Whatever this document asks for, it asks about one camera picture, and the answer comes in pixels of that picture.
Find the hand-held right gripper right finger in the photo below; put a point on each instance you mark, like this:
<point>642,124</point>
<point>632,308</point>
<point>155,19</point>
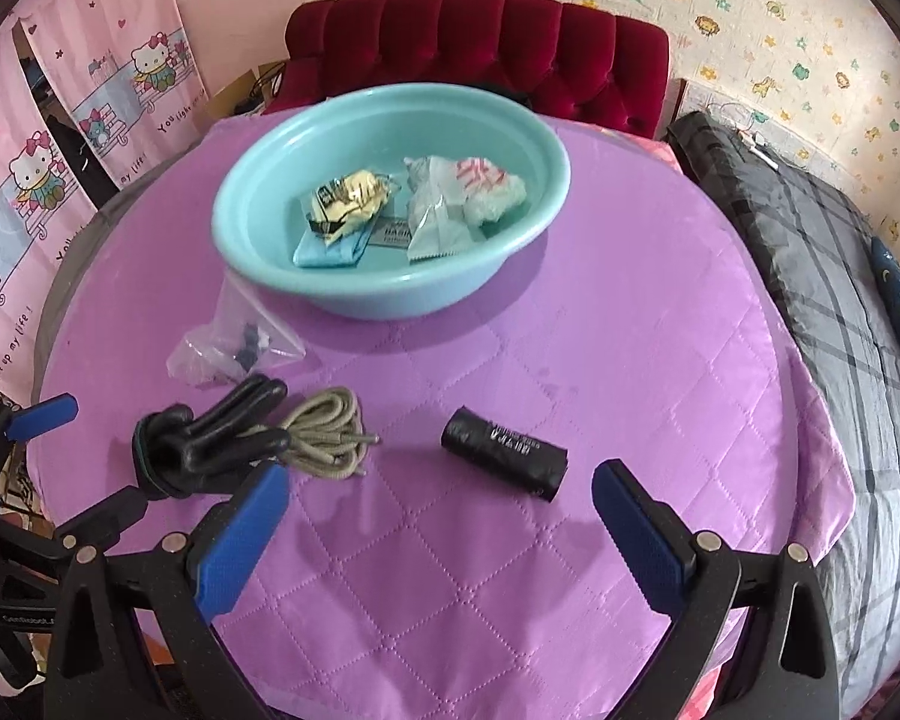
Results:
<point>637,532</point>

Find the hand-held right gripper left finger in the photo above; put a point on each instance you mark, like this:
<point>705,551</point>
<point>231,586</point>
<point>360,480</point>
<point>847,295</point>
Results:
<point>240,540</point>

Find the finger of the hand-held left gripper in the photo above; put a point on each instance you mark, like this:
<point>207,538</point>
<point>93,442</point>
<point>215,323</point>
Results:
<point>41,416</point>
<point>97,521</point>

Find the black rubber gloves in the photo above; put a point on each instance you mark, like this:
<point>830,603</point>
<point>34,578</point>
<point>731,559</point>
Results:
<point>187,442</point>

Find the clear zip bag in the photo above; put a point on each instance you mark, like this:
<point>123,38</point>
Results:
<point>202,352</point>

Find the blue face mask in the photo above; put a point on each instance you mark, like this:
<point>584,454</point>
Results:
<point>330,251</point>

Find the teal plastic basin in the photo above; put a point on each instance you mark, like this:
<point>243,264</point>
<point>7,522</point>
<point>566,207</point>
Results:
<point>270,165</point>

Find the cream packet with black label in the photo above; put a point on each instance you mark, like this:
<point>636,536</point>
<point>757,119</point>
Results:
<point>352,195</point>

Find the white wipe packet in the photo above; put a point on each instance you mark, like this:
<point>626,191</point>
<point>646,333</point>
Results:
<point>435,229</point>

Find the white plastic bag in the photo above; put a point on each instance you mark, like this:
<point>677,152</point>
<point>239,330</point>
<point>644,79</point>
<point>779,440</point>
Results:
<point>495,195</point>

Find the shoe rack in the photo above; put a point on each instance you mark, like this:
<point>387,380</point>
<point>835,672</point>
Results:
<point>19,491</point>

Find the black trash bag roll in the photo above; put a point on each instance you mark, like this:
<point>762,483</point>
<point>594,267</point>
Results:
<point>495,450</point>

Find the pink cartoon curtain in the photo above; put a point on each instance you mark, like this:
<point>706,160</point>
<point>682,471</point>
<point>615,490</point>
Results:
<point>7,202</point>
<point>120,37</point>

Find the purple quilted table cover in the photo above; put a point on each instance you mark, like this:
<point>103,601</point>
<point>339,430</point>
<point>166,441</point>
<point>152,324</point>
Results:
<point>532,330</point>

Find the grey plaid bed sheet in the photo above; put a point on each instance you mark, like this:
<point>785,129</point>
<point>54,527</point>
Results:
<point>832,277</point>

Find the navy star pillow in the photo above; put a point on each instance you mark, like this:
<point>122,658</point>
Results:
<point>896,292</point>

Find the cardboard box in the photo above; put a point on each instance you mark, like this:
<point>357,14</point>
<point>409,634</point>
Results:
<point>241,99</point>

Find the pink printed cloth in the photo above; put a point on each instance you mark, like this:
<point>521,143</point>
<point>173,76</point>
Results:
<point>637,148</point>

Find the red tufted sofa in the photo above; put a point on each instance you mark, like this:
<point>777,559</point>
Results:
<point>495,37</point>

